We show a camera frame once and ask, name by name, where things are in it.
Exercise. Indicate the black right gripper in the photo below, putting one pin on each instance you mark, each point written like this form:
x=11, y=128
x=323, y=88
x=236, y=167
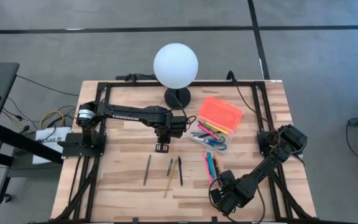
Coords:
x=230, y=183

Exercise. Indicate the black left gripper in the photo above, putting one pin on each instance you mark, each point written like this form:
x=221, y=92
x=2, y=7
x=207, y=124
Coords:
x=166, y=135

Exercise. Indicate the matte black pen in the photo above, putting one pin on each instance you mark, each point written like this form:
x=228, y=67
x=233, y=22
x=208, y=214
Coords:
x=216, y=169

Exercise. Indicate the dark green mechanical pencil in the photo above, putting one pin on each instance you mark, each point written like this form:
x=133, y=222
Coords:
x=170, y=167

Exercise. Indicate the grey pen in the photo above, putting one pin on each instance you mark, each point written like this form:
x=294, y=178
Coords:
x=147, y=170

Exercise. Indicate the turquoise blue pen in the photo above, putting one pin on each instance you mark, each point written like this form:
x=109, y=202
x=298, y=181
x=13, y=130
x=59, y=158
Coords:
x=211, y=165

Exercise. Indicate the pink pencil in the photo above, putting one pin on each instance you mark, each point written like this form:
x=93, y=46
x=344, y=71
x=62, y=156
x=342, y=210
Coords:
x=207, y=168

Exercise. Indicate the glossy black pen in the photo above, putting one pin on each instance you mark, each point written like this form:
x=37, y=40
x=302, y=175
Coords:
x=180, y=171

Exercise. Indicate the yellow wooden pencil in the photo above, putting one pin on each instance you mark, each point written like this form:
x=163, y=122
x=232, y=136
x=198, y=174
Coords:
x=170, y=180

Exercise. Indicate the pink highlighter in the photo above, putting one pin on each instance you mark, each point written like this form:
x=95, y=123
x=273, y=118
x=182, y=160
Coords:
x=209, y=132

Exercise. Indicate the yellow highlighter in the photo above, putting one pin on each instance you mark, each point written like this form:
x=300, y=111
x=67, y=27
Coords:
x=217, y=128

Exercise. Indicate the clear pencil box orange lid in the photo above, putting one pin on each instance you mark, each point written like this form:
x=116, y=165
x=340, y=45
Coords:
x=221, y=113

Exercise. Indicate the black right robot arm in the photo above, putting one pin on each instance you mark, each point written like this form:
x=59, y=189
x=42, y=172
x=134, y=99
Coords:
x=275, y=155

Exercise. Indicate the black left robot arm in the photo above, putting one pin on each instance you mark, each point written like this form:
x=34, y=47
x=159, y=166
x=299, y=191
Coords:
x=126, y=113

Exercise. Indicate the white globe lamp black base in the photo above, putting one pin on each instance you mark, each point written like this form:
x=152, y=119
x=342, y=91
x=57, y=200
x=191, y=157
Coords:
x=176, y=65

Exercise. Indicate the black table frame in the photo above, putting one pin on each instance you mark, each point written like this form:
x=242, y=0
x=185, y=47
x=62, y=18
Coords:
x=213, y=83

